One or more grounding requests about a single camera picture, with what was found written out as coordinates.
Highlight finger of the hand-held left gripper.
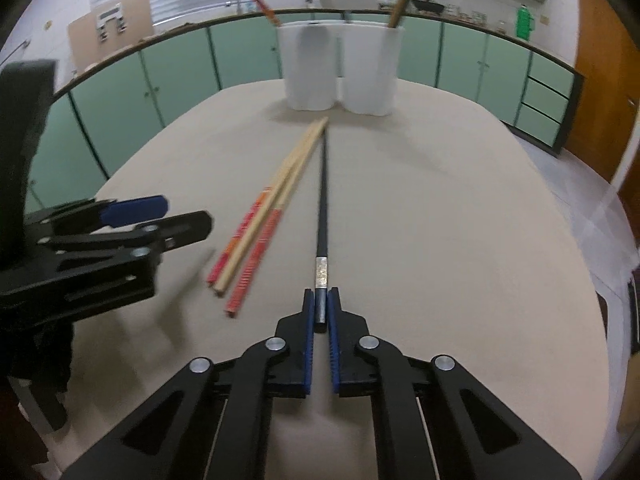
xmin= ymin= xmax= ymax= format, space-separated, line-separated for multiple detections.
xmin=27 ymin=194 xmax=170 ymax=236
xmin=0 ymin=210 xmax=214 ymax=322

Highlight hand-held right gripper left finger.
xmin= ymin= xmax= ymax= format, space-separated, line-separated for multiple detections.
xmin=60 ymin=288 xmax=317 ymax=480

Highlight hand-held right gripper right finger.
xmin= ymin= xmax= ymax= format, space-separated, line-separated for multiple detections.
xmin=326 ymin=286 xmax=584 ymax=480

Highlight black chopstick with silver band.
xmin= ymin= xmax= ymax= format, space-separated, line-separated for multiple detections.
xmin=314 ymin=129 xmax=332 ymax=335

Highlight white double utensil holder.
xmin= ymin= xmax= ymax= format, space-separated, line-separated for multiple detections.
xmin=276 ymin=20 xmax=403 ymax=117

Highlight cardboard board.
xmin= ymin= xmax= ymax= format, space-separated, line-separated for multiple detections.
xmin=67 ymin=0 xmax=152 ymax=74

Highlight green base cabinets with counter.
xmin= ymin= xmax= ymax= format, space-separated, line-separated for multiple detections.
xmin=0 ymin=7 xmax=586 ymax=211

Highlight white device on board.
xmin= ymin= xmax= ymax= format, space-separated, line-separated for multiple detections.
xmin=95 ymin=3 xmax=127 ymax=36

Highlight black box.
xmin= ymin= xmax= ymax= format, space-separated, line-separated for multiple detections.
xmin=626 ymin=269 xmax=640 ymax=352

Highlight green thermos flask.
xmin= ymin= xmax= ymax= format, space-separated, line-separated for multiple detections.
xmin=514 ymin=4 xmax=535 ymax=40

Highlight brown wooden door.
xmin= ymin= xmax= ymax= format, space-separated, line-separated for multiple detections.
xmin=560 ymin=0 xmax=640 ymax=196

